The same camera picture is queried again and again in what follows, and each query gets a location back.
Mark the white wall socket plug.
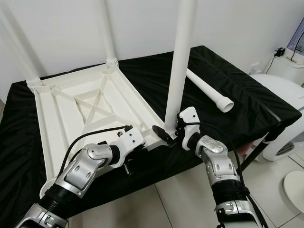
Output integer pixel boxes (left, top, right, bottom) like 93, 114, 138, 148
249, 63, 262, 74

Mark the white insect zapper lamp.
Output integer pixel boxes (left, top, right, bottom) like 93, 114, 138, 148
287, 17, 304, 60

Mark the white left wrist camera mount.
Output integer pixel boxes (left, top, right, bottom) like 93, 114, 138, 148
114, 126, 145, 167

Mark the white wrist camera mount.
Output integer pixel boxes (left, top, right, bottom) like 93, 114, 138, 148
114, 126, 145, 167
178, 107, 200, 150

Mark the white dome appliance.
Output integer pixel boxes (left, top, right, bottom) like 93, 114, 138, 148
252, 74, 304, 162

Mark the white plastic table leg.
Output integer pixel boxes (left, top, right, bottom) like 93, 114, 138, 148
164, 0, 198, 133
0, 9, 44, 88
185, 68, 234, 113
97, 0, 119, 67

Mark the white pedestal fan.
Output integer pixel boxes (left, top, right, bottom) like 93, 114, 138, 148
283, 170, 304, 212

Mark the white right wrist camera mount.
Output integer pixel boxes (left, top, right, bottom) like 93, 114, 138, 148
178, 107, 200, 150

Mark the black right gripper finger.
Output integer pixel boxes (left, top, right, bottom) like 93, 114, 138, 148
152, 125, 174, 142

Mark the white square cabinet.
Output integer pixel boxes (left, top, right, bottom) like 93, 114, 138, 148
266, 55, 304, 81

